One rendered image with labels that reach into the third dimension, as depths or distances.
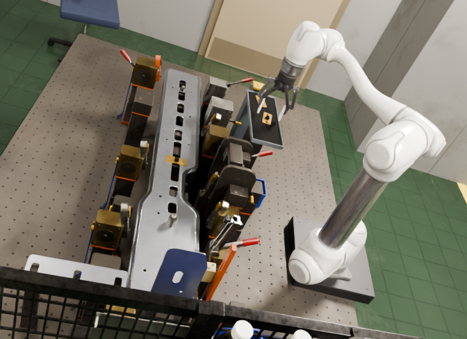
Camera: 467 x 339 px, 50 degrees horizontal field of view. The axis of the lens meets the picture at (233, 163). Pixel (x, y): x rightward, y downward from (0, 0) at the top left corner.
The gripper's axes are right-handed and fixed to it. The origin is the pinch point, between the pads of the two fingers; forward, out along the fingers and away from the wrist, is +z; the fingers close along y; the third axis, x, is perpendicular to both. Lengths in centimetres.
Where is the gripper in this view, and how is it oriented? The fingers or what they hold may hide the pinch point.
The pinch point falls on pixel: (270, 111)
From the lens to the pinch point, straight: 213.5
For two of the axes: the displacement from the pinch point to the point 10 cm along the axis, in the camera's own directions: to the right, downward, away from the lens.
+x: -1.5, 6.0, -7.9
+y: -9.3, -3.5, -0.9
